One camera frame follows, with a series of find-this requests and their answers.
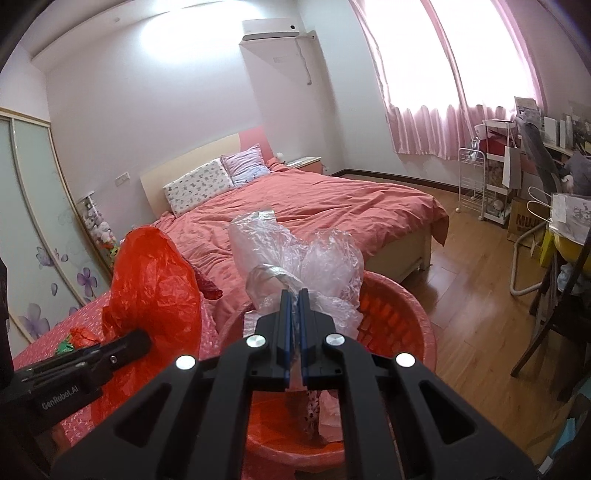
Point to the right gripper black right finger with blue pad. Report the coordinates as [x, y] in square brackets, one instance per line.
[399, 419]

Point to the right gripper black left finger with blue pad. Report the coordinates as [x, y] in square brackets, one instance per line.
[190, 421]

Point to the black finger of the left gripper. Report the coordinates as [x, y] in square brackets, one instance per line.
[127, 349]

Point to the orange-red plastic bag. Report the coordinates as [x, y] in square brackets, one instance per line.
[153, 289]

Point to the clear bubble wrap bundle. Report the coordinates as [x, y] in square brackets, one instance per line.
[271, 259]

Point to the green patterned plastic bag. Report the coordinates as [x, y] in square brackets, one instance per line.
[65, 346]

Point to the red plastic laundry basket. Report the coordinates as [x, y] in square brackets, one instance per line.
[283, 432]

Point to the floral sliding wardrobe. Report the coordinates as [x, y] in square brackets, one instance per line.
[53, 268]

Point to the plush toy stack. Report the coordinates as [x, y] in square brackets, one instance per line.
[98, 229]

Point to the bed with salmon duvet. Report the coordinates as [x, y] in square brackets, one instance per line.
[375, 214]

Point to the white floral pillow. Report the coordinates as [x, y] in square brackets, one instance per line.
[196, 187]

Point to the brown cardboard box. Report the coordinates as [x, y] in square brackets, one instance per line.
[524, 217]

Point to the pink striped pillow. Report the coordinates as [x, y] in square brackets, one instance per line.
[245, 166]

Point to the pink right nightstand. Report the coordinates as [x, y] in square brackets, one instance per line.
[311, 164]

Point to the white rolling shelf cart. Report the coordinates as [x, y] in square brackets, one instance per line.
[500, 149]

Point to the pink striped curtain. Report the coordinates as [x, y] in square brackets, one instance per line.
[444, 67]

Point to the white wire rack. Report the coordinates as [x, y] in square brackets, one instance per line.
[471, 181]

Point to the white wall air conditioner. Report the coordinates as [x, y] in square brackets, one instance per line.
[269, 29]

